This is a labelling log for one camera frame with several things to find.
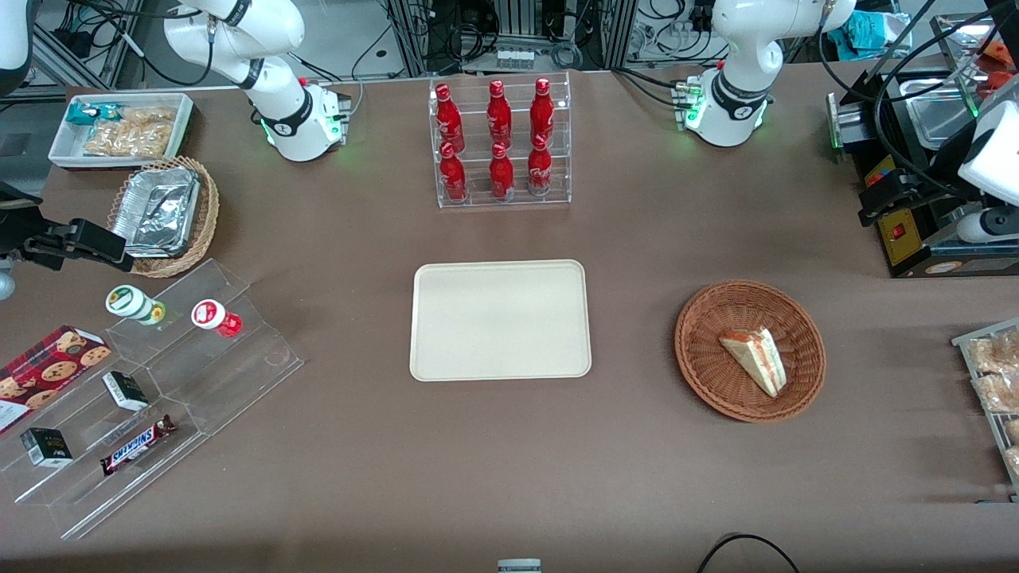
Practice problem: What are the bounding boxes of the triangular sandwich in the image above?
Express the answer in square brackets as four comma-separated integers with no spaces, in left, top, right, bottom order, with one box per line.
[718,326,788,398]

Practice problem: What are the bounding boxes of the white rectangular snack tray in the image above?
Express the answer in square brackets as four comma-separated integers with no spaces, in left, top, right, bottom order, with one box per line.
[48,92,196,170]

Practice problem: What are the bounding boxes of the light tan wicker basket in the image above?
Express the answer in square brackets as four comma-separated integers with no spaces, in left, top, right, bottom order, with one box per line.
[107,156,221,279]

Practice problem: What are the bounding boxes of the brown round wicker basket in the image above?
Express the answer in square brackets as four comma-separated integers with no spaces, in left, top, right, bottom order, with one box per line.
[674,279,827,423]

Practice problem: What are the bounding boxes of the beige plastic serving tray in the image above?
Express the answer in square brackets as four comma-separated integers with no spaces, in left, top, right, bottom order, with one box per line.
[409,259,593,383]

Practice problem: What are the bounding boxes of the black hot food display case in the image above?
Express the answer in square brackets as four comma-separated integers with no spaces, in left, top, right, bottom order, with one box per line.
[826,12,1019,279]

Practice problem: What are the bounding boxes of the green lid cup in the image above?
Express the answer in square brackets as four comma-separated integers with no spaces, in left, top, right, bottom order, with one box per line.
[105,284,167,327]

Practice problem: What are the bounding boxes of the silver foil container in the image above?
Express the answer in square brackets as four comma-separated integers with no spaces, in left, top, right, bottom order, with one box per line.
[111,166,201,259]

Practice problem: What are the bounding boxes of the stainless steel pan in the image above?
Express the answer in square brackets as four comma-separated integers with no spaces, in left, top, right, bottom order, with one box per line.
[906,78,978,150]

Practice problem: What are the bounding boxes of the clear bag of fried snacks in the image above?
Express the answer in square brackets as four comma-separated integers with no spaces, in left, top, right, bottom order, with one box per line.
[83,119,174,158]
[118,106,178,127]

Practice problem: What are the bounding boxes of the red lid cup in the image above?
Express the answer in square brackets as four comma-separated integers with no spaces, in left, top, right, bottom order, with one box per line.
[191,298,244,338]

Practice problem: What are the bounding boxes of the teal snack packet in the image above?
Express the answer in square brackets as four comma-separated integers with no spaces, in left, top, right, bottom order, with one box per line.
[65,102,128,127]

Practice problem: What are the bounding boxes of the red tartan cookie box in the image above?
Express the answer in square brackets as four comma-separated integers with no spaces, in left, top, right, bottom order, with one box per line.
[0,325,113,435]

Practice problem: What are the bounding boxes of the small black box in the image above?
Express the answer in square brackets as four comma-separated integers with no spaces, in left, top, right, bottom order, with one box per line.
[102,371,150,412]
[20,427,74,468]

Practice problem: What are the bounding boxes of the teal plastic bag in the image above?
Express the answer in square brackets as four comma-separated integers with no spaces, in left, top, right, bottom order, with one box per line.
[826,10,912,63]

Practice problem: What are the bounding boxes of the clear acrylic stepped shelf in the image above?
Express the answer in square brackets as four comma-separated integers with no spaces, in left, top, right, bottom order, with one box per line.
[0,258,305,541]

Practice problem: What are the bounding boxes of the Snickers chocolate bar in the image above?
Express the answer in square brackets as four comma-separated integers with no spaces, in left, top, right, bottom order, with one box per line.
[100,415,177,477]

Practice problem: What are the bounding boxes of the red cola bottle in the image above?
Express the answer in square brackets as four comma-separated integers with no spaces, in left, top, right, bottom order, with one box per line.
[529,77,556,146]
[489,142,516,201]
[439,142,469,203]
[527,134,553,197]
[486,80,513,148]
[434,83,466,152]

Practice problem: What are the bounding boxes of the clear acrylic bottle rack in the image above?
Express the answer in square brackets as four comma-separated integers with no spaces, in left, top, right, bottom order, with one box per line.
[428,72,572,210]

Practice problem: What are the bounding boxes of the grey wire rack tray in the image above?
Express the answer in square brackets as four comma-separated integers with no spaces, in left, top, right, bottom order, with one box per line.
[951,318,1019,504]

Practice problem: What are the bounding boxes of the black cable loop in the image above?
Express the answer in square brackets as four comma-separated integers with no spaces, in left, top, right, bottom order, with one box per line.
[697,533,801,573]

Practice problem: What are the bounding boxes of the aluminium frame rack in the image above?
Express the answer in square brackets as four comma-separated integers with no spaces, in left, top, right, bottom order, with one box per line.
[386,0,638,74]

